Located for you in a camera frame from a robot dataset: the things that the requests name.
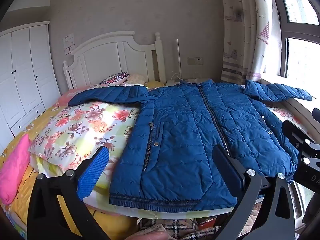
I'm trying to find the white floor lamp pole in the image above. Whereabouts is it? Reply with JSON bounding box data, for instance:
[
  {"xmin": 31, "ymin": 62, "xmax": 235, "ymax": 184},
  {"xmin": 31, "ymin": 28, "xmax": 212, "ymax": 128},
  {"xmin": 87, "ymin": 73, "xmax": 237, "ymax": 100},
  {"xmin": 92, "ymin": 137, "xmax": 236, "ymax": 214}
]
[{"xmin": 176, "ymin": 39, "xmax": 181, "ymax": 82}]

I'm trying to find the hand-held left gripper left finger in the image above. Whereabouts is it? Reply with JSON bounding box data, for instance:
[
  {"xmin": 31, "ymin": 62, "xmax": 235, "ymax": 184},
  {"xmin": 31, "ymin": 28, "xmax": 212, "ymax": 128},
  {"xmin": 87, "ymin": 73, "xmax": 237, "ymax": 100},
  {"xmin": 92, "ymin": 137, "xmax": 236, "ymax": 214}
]
[{"xmin": 26, "ymin": 145, "xmax": 118, "ymax": 240}]

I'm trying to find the yellow cushion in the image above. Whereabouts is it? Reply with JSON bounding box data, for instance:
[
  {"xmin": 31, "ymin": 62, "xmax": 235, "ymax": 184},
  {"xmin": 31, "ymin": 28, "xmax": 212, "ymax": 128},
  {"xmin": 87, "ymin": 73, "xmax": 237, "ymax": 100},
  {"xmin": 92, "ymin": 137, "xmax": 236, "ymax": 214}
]
[{"xmin": 145, "ymin": 80, "xmax": 165, "ymax": 89}]

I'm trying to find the white paper wall notice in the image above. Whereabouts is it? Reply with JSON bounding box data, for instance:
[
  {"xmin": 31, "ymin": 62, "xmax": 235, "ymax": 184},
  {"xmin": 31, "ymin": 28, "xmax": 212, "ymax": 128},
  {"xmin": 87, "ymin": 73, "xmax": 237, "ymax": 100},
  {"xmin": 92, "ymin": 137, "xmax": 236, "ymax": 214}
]
[{"xmin": 62, "ymin": 32, "xmax": 75, "ymax": 48}]

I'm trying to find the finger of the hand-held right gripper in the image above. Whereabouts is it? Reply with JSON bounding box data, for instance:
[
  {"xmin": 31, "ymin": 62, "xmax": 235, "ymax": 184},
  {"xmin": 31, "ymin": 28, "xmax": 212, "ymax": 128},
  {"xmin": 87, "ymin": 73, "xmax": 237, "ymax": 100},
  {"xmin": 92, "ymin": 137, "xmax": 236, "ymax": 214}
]
[{"xmin": 282, "ymin": 119, "xmax": 320, "ymax": 167}]

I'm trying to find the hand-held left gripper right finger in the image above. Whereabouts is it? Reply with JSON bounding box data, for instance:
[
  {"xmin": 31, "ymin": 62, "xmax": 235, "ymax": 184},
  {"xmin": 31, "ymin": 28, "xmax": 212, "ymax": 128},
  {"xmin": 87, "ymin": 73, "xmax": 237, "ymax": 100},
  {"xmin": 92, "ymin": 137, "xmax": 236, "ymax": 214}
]
[{"xmin": 212, "ymin": 144, "xmax": 302, "ymax": 240}]

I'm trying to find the floral quilt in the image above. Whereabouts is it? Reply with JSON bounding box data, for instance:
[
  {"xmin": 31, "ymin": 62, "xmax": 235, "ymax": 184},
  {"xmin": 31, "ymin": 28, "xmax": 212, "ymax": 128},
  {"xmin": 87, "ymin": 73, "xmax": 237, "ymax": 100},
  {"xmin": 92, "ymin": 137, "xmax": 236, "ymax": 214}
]
[{"xmin": 28, "ymin": 85, "xmax": 313, "ymax": 218}]

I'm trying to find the beige plush toy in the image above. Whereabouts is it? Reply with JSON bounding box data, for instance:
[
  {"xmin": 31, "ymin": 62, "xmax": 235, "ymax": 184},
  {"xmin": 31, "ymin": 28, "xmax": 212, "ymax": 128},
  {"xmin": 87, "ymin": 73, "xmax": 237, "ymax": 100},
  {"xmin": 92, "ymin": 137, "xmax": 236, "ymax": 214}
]
[{"xmin": 127, "ymin": 74, "xmax": 146, "ymax": 84}]

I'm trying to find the pink pillow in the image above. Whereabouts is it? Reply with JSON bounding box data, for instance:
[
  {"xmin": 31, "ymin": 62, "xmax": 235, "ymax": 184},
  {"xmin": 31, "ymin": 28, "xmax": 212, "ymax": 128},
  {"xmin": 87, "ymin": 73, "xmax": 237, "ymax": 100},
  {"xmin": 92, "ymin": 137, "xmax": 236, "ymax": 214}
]
[{"xmin": 0, "ymin": 133, "xmax": 32, "ymax": 205}]

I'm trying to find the white wardrobe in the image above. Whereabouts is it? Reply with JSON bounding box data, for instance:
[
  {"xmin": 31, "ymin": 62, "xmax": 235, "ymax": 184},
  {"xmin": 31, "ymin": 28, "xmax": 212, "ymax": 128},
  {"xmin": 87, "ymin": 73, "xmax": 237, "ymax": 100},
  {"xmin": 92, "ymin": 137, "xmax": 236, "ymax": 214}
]
[{"xmin": 0, "ymin": 21, "xmax": 61, "ymax": 153}]

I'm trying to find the plaid cloth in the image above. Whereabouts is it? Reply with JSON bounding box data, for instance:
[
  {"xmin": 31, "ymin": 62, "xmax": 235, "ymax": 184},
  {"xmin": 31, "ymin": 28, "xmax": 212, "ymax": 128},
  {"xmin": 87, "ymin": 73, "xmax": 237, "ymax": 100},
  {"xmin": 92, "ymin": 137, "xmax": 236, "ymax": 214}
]
[{"xmin": 136, "ymin": 200, "xmax": 265, "ymax": 240}]

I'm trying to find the patterned window curtain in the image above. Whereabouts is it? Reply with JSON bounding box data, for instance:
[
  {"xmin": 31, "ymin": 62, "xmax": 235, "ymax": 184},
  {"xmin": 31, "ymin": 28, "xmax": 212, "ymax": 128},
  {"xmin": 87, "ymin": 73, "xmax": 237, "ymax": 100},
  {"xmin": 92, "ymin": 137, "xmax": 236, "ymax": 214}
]
[{"xmin": 220, "ymin": 0, "xmax": 282, "ymax": 85}]

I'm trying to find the white wooden bed headboard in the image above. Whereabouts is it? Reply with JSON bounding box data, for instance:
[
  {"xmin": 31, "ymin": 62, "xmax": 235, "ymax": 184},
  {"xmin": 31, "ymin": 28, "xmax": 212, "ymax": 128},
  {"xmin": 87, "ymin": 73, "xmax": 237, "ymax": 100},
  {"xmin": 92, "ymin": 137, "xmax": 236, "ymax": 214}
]
[{"xmin": 62, "ymin": 31, "xmax": 167, "ymax": 90}]

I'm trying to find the white nightstand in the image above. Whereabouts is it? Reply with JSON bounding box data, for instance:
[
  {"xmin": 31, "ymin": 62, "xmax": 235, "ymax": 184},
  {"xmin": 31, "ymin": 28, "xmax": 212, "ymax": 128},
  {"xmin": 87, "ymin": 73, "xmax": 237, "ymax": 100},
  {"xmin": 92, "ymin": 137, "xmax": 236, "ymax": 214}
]
[{"xmin": 165, "ymin": 77, "xmax": 213, "ymax": 88}]

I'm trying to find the purple patterned pillow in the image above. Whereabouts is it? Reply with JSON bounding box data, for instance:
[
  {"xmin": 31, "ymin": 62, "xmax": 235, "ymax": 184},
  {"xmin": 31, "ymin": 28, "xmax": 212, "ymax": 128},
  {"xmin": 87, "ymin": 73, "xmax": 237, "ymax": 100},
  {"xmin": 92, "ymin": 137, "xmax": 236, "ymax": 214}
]
[{"xmin": 97, "ymin": 72, "xmax": 130, "ymax": 85}]

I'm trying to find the blue quilted puffer jacket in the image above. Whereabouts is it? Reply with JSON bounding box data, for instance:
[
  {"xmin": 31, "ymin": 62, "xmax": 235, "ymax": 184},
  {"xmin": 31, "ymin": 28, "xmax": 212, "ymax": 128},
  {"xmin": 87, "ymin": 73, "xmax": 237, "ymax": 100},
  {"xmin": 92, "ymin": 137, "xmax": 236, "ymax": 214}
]
[{"xmin": 67, "ymin": 79, "xmax": 313, "ymax": 208}]

